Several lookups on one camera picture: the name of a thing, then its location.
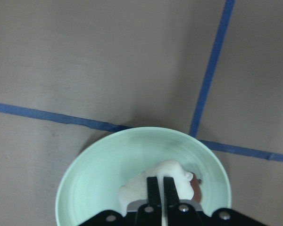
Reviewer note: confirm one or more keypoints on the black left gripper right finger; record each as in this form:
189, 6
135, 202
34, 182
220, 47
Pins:
170, 193

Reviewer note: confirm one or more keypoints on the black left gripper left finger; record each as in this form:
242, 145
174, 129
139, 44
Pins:
153, 192

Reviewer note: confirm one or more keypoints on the white steamed bun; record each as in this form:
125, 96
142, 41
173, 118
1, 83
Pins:
187, 184

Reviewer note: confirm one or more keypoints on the light green plate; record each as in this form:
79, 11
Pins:
91, 183

